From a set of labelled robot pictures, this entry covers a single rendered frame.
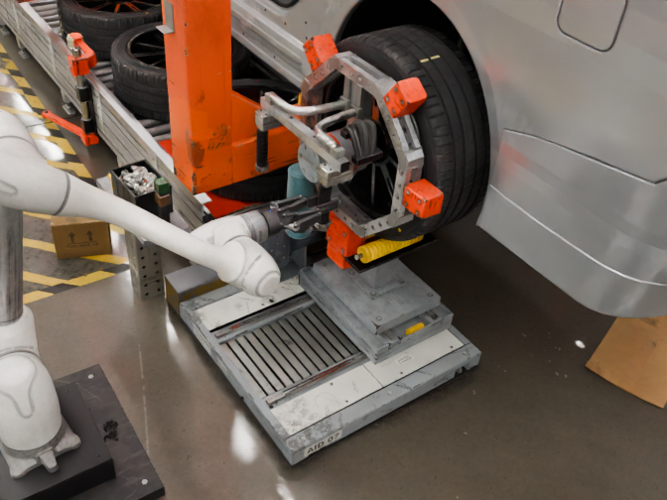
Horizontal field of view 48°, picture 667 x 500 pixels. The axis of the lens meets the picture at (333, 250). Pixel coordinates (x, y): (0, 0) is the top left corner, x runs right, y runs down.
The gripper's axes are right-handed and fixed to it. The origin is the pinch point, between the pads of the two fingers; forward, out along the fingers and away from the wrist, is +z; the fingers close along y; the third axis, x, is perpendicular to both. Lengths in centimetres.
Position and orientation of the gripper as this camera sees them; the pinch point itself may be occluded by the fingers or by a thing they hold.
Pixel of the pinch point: (323, 202)
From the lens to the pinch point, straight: 211.8
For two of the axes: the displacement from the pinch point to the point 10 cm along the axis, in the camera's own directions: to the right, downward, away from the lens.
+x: 0.7, -7.7, -6.3
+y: 5.7, 5.5, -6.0
